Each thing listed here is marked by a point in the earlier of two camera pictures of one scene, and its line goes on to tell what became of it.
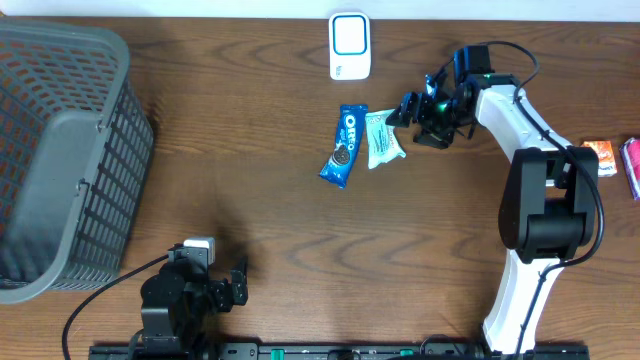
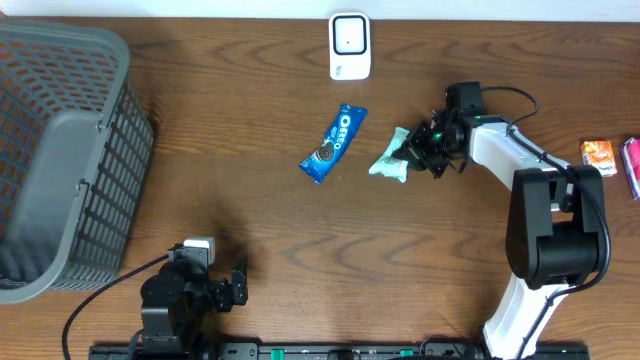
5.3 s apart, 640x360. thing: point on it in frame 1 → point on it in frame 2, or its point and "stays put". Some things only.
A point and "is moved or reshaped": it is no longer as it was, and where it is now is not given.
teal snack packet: x=383 y=142 → x=388 y=164
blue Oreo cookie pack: x=350 y=127 is moved or reshaped
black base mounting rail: x=336 y=351 stays put
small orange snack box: x=606 y=158 stays put
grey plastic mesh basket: x=76 y=149 stays put
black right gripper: x=423 y=105 → x=413 y=154
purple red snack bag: x=630 y=152 stays put
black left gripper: x=228 y=291 stays put
